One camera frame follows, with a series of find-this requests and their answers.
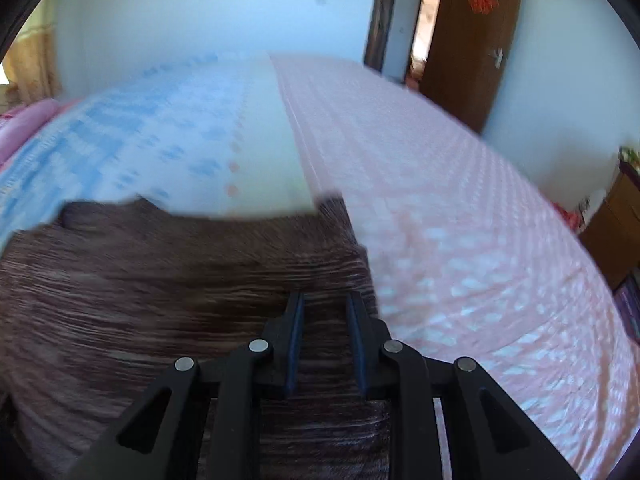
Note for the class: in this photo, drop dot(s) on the pink folded quilt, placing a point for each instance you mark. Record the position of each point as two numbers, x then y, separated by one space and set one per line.
25 125

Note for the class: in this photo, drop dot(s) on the blue and pink dotted bedsheet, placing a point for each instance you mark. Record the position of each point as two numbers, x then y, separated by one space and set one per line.
425 210

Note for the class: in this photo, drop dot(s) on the yellow patterned curtain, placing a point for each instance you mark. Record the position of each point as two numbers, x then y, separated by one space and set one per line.
35 60

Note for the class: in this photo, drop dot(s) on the green item on cabinet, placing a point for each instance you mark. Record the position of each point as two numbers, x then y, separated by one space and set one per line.
630 157

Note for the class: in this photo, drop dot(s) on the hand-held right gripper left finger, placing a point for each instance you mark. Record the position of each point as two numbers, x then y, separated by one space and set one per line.
296 345

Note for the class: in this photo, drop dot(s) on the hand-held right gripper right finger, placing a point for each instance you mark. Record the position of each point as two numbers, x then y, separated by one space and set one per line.
358 345

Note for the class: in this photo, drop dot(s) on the brown sun-print knit sweater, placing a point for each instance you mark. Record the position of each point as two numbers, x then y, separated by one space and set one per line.
150 310

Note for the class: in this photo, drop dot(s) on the dark wooden door frame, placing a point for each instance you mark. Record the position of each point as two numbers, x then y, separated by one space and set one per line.
381 20

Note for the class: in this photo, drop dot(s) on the red floral cloth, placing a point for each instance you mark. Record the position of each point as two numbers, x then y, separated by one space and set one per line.
575 215

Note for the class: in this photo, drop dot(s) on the brown wooden door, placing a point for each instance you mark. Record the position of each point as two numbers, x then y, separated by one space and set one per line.
470 70

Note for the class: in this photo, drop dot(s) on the brown wooden cabinet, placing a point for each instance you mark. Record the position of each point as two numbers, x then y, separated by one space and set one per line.
617 230

